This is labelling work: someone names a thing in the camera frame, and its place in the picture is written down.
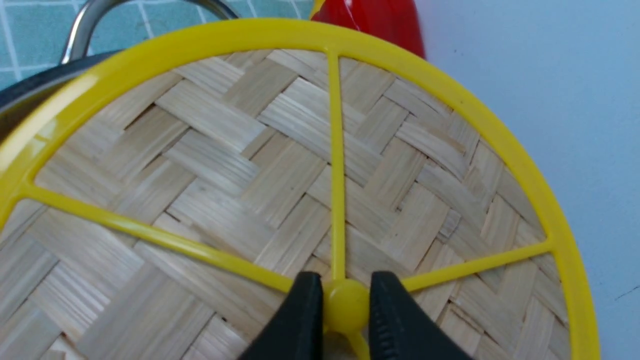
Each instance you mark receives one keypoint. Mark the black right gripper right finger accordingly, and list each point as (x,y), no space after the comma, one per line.
(400,330)

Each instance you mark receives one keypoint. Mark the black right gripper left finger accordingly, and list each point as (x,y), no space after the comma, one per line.
(295,332)

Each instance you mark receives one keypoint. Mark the woven bamboo steamer lid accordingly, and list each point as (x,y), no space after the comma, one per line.
(159,206)

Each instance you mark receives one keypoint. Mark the stainless steel pot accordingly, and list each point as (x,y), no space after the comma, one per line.
(20,99)

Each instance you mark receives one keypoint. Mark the red bell pepper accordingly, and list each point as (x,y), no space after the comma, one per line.
(394,21)

